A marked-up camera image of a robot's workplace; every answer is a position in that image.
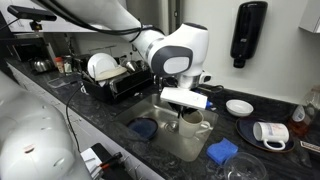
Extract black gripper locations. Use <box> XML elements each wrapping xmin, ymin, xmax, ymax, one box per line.
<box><xmin>169</xmin><ymin>102</ymin><xmax>188</xmax><ymax>119</ymax></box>

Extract cream ceramic mug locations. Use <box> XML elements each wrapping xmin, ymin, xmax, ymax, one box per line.
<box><xmin>179</xmin><ymin>111</ymin><xmax>211</xmax><ymax>138</ymax></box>

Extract stainless steel sink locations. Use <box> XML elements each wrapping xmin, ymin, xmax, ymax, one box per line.
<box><xmin>115</xmin><ymin>94</ymin><xmax>212</xmax><ymax>162</ymax></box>

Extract dark blue plate in sink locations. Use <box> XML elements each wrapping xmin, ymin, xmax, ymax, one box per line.
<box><xmin>126</xmin><ymin>117</ymin><xmax>158</xmax><ymax>140</ymax></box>

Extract white printed mug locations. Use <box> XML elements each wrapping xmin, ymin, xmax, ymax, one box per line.
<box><xmin>253</xmin><ymin>122</ymin><xmax>289</xmax><ymax>151</ymax></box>

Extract chrome soap pump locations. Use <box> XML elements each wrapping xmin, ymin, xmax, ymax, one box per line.
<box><xmin>153</xmin><ymin>75</ymin><xmax>163</xmax><ymax>93</ymax></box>

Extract blue sponge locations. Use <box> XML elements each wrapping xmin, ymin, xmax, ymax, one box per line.
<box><xmin>206</xmin><ymin>138</ymin><xmax>238</xmax><ymax>165</ymax></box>

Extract small white bowl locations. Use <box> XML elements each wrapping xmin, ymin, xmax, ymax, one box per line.
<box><xmin>226</xmin><ymin>99</ymin><xmax>254</xmax><ymax>117</ymax></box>

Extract dark blue plate on counter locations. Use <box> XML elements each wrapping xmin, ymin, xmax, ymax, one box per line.
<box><xmin>236</xmin><ymin>117</ymin><xmax>295</xmax><ymax>153</ymax></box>

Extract black dish rack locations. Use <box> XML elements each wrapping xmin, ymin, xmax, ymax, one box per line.
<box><xmin>82</xmin><ymin>61</ymin><xmax>152</xmax><ymax>104</ymax></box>

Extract cream dinner plate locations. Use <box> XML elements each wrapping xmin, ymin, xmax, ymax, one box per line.
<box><xmin>95</xmin><ymin>66</ymin><xmax>127</xmax><ymax>81</ymax></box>

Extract black orange clamp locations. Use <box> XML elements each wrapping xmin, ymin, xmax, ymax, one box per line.
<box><xmin>99</xmin><ymin>152</ymin><xmax>123</xmax><ymax>170</ymax></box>

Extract clear glass bowl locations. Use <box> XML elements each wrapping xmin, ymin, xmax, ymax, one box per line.
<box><xmin>223</xmin><ymin>152</ymin><xmax>269</xmax><ymax>180</ymax></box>

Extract white round plate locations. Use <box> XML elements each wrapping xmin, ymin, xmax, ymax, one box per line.
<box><xmin>87</xmin><ymin>53</ymin><xmax>118</xmax><ymax>78</ymax></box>

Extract white paper sheet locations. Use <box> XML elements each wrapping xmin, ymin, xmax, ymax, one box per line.
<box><xmin>80</xmin><ymin>148</ymin><xmax>102</xmax><ymax>179</ymax></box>

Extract dish soap bottle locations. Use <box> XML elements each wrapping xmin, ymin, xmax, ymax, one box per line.
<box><xmin>288</xmin><ymin>84</ymin><xmax>320</xmax><ymax>136</ymax></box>

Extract steel kettle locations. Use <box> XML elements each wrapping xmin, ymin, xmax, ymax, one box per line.
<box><xmin>32</xmin><ymin>59</ymin><xmax>54</xmax><ymax>73</ymax></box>

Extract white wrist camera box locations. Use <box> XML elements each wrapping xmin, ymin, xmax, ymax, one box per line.
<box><xmin>160</xmin><ymin>87</ymin><xmax>208</xmax><ymax>110</ymax></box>

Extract black cable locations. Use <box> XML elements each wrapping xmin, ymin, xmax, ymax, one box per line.
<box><xmin>65</xmin><ymin>84</ymin><xmax>84</xmax><ymax>154</ymax></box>

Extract black wall soap dispenser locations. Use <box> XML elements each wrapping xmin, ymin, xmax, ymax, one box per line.
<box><xmin>230</xmin><ymin>1</ymin><xmax>268</xmax><ymax>68</ymax></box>

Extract black camera on stand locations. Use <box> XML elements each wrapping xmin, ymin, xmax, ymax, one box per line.
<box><xmin>7</xmin><ymin>5</ymin><xmax>57</xmax><ymax>31</ymax></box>

